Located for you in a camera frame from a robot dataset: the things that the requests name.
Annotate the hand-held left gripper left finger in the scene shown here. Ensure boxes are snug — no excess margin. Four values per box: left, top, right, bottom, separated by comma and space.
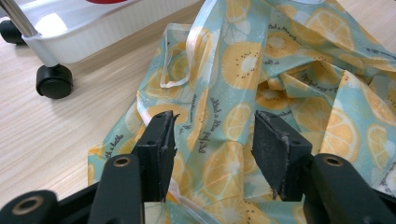
132, 109, 180, 203

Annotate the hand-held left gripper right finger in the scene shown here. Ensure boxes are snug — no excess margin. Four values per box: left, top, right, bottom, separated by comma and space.
250, 109, 314, 202

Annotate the lemon print fabric bag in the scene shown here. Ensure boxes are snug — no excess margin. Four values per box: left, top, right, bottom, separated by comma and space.
87, 0, 396, 224

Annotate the white two-tier cart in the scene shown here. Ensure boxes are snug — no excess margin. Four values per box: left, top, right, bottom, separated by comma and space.
0, 0, 204, 100

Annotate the red round can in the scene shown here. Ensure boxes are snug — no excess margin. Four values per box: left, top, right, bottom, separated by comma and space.
85, 0, 129, 5

